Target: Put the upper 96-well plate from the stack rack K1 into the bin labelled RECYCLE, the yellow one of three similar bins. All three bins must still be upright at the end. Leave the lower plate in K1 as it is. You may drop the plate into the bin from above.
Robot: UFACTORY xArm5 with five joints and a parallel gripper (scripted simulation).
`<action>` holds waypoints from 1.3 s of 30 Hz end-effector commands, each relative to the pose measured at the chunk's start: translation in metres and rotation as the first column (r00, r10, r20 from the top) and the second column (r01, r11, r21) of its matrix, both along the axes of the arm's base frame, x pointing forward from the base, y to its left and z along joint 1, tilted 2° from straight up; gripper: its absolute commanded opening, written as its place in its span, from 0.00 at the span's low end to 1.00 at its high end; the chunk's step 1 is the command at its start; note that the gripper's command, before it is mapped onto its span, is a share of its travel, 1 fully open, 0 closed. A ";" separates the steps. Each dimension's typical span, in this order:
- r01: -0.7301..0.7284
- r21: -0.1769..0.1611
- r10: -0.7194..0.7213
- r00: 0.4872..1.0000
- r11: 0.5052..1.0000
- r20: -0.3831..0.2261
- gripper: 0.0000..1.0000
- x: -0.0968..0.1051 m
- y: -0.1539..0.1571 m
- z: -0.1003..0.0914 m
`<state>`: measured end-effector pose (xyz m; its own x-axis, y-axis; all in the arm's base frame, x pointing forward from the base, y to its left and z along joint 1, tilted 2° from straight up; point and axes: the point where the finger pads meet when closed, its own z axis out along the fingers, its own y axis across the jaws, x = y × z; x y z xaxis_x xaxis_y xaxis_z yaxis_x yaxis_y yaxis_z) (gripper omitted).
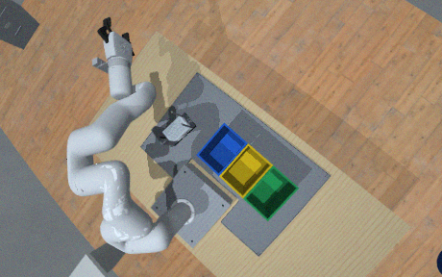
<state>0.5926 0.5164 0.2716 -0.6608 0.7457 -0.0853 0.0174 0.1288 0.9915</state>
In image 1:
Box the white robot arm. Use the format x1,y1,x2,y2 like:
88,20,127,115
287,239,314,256
67,57,195,254

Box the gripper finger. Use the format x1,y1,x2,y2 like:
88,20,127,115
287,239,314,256
122,32,130,42
97,17,112,43

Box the yellow open bin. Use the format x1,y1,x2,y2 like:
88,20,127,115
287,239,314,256
219,143,273,198

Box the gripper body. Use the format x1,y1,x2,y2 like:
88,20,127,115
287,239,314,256
104,31,133,66

